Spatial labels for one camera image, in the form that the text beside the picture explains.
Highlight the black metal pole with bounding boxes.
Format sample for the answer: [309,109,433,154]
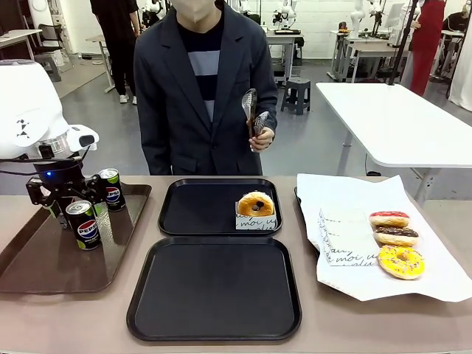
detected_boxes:
[385,0,422,88]

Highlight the white folding table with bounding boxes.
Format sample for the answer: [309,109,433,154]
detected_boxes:
[315,81,472,209]

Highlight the person's right forearm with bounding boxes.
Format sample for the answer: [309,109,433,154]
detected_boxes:
[136,106,175,176]

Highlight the white desk with dark base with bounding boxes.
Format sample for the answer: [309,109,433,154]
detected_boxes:
[0,28,44,63]

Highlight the grey plastic stool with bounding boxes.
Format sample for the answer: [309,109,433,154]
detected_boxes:
[280,77,312,115]

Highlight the small black plastic tray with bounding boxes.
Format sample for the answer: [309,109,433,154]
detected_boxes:
[158,178,283,237]

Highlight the pink frosted donut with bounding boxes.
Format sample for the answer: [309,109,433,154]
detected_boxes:
[369,210,412,229]

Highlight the yellow sprinkled donut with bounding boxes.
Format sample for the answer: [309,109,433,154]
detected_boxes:
[378,244,426,281]

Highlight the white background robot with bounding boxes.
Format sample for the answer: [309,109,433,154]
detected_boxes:
[271,0,299,31]

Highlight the person in dark blazer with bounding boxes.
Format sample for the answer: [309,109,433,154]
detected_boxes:
[133,0,280,176]

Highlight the chocolate frosted donut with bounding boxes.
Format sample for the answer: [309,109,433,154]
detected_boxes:
[372,225,420,248]

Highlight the narrow grey side table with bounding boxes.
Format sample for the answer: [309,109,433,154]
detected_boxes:
[86,34,117,94]

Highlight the white paper sheet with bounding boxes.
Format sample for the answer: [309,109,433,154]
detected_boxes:
[296,173,472,305]

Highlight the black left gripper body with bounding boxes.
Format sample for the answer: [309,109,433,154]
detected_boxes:
[33,159,89,197]

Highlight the black tray under paper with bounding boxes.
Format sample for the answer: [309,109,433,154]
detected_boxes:
[293,186,322,256]

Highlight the black office chair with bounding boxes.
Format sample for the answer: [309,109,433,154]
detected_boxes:
[35,23,75,73]

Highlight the small grey step stool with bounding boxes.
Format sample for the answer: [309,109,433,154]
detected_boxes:
[35,54,63,83]

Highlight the glazed donut with chocolate dot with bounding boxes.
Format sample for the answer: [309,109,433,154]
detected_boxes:
[236,190,276,219]

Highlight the seated person in black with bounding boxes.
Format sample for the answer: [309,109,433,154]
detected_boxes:
[441,10,466,38]

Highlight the brown plastic tray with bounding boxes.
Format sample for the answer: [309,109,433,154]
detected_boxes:
[0,182,153,295]

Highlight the metal serving tongs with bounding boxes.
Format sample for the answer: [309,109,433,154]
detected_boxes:
[241,88,271,153]

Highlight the person's left forearm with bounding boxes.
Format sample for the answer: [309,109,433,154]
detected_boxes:
[253,73,280,132]

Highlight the person in red apron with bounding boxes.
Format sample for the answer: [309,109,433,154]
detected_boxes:
[408,0,445,97]

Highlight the grey background workbench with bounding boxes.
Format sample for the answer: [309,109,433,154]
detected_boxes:
[264,29,306,86]

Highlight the person's left hand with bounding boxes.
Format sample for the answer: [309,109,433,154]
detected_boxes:
[250,127,276,154]

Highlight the person in black clothes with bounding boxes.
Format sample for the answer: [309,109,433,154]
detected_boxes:
[89,0,142,105]

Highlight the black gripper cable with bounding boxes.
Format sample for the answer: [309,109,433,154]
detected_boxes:
[0,154,86,175]

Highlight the black Pepsi can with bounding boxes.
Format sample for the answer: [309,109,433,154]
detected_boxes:
[98,167,125,213]
[65,200,103,252]

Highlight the large black plastic tray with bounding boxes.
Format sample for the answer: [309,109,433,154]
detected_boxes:
[125,236,303,342]

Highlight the long background workbench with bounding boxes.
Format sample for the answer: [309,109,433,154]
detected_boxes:
[326,28,411,84]

